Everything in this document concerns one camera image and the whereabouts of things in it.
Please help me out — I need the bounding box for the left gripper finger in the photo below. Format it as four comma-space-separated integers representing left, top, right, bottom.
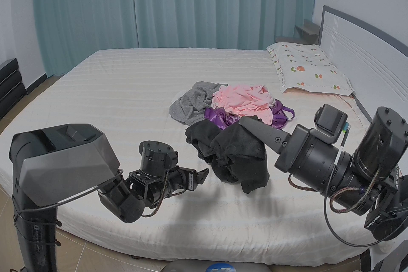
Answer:
195, 168, 210, 184

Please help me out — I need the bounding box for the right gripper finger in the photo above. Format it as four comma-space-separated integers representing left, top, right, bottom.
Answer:
239, 115, 290, 155

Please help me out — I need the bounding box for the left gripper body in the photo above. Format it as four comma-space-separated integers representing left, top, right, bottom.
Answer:
164, 168, 188, 195

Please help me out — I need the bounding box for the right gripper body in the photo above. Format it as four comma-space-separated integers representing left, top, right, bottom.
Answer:
275, 123, 359, 198

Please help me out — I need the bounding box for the black T-shirt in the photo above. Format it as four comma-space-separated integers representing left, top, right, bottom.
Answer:
185, 119, 270, 195

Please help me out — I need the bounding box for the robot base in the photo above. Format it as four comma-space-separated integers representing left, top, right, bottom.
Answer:
166, 259, 252, 272

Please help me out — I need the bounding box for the bed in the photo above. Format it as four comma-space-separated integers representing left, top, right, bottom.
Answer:
0, 5, 408, 265

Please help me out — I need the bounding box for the pink garment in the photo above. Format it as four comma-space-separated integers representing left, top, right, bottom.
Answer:
211, 84, 275, 125

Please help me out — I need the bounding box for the purple garment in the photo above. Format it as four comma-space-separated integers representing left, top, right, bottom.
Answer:
204, 99, 295, 131

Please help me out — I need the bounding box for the grey garment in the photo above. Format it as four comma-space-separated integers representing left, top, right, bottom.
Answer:
169, 81, 228, 125

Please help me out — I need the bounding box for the white printed pillow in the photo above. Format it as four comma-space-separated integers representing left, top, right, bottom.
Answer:
266, 43, 355, 96

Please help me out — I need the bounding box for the grey bedside table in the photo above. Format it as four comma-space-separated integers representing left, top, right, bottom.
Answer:
276, 19, 321, 46

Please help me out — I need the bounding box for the black chest of drawers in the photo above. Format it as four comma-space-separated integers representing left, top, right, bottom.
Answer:
0, 58, 27, 120

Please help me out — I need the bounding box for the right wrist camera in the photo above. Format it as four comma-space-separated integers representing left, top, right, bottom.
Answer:
314, 104, 351, 146

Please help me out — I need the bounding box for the black cable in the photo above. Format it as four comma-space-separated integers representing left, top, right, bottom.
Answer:
323, 166, 388, 247

